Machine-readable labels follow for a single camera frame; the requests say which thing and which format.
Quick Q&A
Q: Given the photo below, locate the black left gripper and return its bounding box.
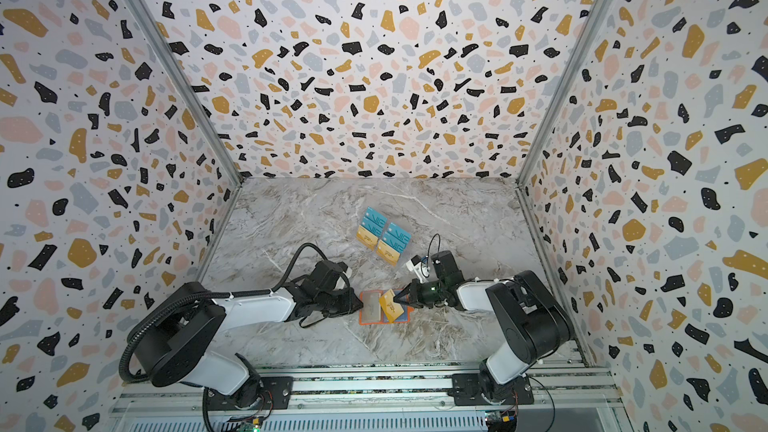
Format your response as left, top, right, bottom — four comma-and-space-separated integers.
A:
319, 286, 368, 317

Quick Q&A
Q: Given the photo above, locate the orange card holder wallet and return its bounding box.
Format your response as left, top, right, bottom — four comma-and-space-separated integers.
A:
358, 289, 413, 325

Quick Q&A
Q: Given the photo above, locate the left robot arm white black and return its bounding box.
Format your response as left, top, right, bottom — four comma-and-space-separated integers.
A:
118, 260, 363, 397

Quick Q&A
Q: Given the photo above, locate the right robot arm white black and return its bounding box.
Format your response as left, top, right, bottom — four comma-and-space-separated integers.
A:
393, 250, 575, 403

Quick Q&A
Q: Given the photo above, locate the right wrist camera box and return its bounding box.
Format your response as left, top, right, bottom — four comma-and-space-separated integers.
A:
406, 255, 430, 283

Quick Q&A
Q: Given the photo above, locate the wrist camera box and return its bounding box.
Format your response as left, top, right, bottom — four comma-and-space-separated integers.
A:
406, 255, 430, 283
328, 261, 348, 277

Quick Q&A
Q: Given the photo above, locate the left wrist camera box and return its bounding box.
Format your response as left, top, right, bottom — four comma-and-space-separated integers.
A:
328, 261, 348, 277

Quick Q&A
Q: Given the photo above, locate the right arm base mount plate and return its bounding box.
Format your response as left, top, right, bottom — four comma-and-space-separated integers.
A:
448, 372, 534, 407

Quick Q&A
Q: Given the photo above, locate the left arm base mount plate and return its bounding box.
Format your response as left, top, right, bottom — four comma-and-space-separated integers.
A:
203, 376, 294, 414

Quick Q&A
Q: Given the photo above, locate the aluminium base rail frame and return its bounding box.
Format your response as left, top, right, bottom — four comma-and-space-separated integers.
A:
104, 362, 633, 431

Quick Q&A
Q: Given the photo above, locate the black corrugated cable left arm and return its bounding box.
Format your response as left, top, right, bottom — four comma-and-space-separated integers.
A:
117, 242, 330, 385

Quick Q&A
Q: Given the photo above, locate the aluminium corner post right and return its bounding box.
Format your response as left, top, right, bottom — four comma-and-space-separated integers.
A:
516, 0, 613, 188

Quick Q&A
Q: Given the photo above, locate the aluminium corner post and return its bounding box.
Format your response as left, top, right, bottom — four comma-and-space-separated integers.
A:
516, 0, 613, 188
123, 0, 243, 188

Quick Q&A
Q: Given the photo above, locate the aluminium corner post left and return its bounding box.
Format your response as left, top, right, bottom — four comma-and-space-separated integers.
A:
123, 0, 243, 188

